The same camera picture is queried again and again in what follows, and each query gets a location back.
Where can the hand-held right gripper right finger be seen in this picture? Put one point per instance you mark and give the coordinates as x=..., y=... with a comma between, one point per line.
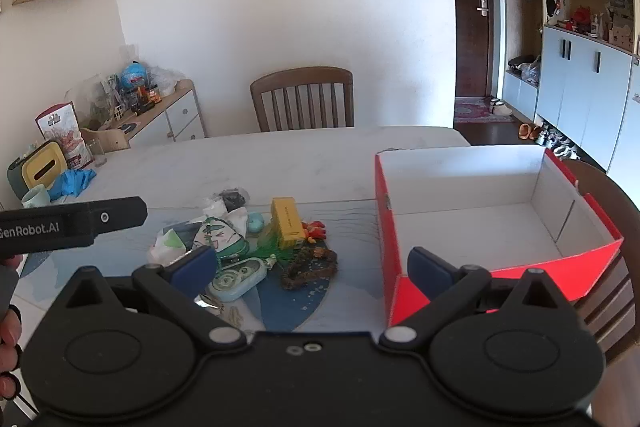
x=430, y=271

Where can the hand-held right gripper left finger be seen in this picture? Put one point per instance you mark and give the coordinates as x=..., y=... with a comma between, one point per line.
x=192, y=267

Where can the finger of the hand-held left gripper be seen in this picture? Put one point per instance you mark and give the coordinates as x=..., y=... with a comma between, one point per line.
x=120, y=213

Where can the green white tissue pack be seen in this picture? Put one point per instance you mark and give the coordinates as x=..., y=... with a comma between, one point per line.
x=167, y=247

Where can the green printed white pouch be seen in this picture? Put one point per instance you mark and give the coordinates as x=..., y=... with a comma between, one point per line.
x=217, y=237

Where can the green plastic plant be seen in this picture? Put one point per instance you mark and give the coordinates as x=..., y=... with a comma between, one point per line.
x=267, y=249

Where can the teal egg-shaped case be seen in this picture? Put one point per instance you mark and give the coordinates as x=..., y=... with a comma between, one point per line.
x=256, y=223

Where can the red cardboard box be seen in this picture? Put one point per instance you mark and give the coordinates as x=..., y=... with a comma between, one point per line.
x=475, y=187

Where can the yellow small box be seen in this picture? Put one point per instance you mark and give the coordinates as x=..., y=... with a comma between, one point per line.
x=287, y=222

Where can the red orange toy figure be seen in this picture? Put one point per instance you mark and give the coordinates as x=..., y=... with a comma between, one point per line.
x=314, y=231

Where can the person's left hand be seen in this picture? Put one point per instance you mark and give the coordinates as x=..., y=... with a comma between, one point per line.
x=7, y=337

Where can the pale green cup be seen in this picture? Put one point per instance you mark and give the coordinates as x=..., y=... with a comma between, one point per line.
x=35, y=198

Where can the blue rubber gloves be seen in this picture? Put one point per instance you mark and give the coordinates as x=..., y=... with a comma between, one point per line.
x=75, y=182

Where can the yellow green tissue box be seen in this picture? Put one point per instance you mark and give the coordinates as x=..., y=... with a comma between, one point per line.
x=40, y=169

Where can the clear drinking glass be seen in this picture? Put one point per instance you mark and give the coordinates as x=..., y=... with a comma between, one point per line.
x=98, y=154

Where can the wooden desk organizer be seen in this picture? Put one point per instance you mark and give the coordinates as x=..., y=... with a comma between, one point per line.
x=107, y=138

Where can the black small packet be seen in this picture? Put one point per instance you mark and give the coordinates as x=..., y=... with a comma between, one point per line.
x=231, y=198

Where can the red white paper bag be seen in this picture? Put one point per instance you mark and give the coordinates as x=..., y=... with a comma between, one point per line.
x=62, y=132

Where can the white wooden sideboard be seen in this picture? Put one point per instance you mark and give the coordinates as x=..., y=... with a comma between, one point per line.
x=180, y=117

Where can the white plastic bag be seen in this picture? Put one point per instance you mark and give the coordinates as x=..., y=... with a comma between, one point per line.
x=164, y=81

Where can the blue globe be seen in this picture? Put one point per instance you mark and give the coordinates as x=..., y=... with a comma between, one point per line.
x=134, y=74

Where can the red patterned rug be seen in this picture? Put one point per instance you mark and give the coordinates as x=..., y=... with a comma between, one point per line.
x=472, y=112

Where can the orange slippers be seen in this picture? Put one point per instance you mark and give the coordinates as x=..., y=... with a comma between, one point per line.
x=528, y=131

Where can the white slippers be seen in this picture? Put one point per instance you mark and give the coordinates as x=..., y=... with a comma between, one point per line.
x=500, y=108

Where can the wooden curved-back chair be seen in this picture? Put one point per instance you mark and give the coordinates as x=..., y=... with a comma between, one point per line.
x=607, y=257

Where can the row of sneakers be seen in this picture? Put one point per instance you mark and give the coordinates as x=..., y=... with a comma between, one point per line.
x=557, y=143

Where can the wooden slat-back chair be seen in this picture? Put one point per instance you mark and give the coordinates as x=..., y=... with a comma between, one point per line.
x=300, y=82

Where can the crumpled translucent bag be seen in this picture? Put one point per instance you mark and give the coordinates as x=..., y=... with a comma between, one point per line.
x=530, y=71

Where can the dark wooden door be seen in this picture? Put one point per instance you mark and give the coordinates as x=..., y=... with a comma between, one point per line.
x=472, y=32

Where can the light grey cabinet unit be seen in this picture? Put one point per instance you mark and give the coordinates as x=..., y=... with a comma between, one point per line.
x=580, y=77

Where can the silver door lock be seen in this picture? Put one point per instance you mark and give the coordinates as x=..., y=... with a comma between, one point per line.
x=482, y=4

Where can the red shelf ornament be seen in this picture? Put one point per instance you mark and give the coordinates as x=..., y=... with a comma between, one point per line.
x=582, y=16

